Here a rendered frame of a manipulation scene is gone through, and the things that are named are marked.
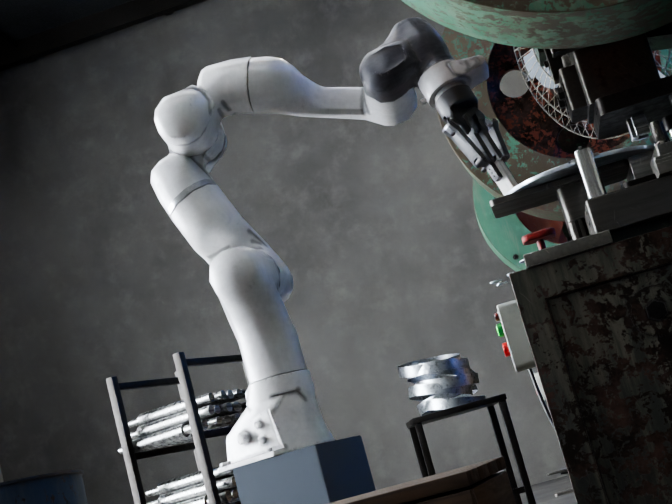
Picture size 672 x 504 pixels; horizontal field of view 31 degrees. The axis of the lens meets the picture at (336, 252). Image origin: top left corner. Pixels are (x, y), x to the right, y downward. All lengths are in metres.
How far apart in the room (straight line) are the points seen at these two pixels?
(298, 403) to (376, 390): 6.70
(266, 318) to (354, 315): 6.76
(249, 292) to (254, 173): 7.12
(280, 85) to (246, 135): 7.04
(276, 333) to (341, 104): 0.49
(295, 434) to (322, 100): 0.67
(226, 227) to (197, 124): 0.20
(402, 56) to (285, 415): 0.70
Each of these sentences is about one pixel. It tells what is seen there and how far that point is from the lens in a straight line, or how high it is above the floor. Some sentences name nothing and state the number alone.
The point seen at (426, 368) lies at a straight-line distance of 5.06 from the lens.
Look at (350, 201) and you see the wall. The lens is 9.07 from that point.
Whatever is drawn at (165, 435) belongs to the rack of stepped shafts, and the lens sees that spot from 4.34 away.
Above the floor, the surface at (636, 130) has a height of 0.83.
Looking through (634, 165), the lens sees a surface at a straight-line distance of 2.15.
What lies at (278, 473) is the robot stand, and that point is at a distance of 2.16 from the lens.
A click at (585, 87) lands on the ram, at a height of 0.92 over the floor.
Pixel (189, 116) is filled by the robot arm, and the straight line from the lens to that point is 2.28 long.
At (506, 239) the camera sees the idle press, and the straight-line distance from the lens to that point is 5.27.
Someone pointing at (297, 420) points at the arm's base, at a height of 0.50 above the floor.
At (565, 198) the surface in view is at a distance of 2.16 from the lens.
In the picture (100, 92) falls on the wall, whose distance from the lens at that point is 9.84.
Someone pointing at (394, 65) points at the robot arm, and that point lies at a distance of 2.29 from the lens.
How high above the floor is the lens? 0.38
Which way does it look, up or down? 10 degrees up
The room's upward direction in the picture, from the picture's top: 15 degrees counter-clockwise
